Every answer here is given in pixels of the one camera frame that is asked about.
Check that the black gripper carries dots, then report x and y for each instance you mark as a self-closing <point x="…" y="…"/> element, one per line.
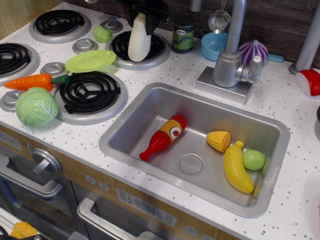
<point x="155" y="11"/>

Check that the white detergent bottle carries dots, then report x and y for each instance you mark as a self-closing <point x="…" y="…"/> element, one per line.
<point x="139" y="42"/>

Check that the silver metal sink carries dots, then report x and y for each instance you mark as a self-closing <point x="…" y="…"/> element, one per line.
<point x="190" y="163"/>

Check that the silver stove knob back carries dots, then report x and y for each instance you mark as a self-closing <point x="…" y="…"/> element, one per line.
<point x="112" y="24"/>

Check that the silver stove knob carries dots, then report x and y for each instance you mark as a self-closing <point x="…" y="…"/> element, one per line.
<point x="55" y="69"/>
<point x="112" y="24"/>
<point x="84" y="45"/>
<point x="9" y="100"/>

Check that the back right stove burner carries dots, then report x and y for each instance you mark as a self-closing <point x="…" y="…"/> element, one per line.
<point x="158" y="53"/>

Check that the stove burner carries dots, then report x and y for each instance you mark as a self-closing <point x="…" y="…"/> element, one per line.
<point x="158" y="53"/>
<point x="90" y="98"/>
<point x="17" y="61"/>
<point x="59" y="26"/>

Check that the green peas can toy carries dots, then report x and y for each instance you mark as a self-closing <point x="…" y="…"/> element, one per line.
<point x="183" y="34"/>

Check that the small green lettuce toy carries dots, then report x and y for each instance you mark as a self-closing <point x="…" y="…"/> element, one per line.
<point x="101" y="34"/>

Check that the silver stove knob middle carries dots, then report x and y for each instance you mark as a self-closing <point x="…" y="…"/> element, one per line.
<point x="84" y="45"/>

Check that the light green plastic plate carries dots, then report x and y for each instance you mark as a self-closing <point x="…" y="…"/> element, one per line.
<point x="90" y="61"/>

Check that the blue plastic pot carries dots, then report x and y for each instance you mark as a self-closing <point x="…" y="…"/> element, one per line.
<point x="212" y="44"/>

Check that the silver ladle hanging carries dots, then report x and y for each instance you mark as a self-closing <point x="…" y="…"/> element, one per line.
<point x="219" y="21"/>

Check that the back left stove burner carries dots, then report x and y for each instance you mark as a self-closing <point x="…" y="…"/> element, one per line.
<point x="59" y="26"/>

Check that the front stove burner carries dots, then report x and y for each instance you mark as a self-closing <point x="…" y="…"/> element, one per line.
<point x="90" y="98"/>

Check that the silver stove knob lower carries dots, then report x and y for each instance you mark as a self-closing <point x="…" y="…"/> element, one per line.
<point x="55" y="69"/>

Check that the silver toy faucet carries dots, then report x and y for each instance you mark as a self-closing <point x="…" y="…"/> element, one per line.
<point x="230" y="78"/>

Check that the purple onion toy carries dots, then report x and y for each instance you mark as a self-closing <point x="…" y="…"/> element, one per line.
<point x="251" y="49"/>

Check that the orange carrot toy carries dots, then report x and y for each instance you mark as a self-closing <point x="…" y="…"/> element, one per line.
<point x="43" y="80"/>

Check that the red ketchup bottle toy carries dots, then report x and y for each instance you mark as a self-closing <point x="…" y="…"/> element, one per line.
<point x="162" y="138"/>

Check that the green cabbage toy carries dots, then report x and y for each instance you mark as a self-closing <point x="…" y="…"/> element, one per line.
<point x="36" y="107"/>

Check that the yellow corn piece toy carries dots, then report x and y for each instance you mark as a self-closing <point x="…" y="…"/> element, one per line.
<point x="219" y="140"/>

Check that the silver stove knob front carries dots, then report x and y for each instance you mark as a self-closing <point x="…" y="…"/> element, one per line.
<point x="9" y="100"/>

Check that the silver oven dial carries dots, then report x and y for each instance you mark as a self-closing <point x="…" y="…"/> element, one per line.
<point x="45" y="162"/>

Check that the yellow banana toy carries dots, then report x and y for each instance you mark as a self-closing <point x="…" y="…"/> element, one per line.
<point x="234" y="169"/>

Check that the red white cheese wedge toy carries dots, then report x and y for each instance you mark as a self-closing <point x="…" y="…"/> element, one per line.
<point x="309" y="82"/>

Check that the green apple toy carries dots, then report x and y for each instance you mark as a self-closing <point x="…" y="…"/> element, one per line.
<point x="253" y="160"/>

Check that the yellow object bottom corner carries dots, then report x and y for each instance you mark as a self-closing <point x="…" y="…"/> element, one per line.
<point x="23" y="230"/>

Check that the silver oven door handle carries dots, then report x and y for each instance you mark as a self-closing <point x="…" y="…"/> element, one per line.
<point x="47" y="192"/>

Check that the silver dishwasher handle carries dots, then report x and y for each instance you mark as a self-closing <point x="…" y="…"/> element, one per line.
<point x="84" y="211"/>

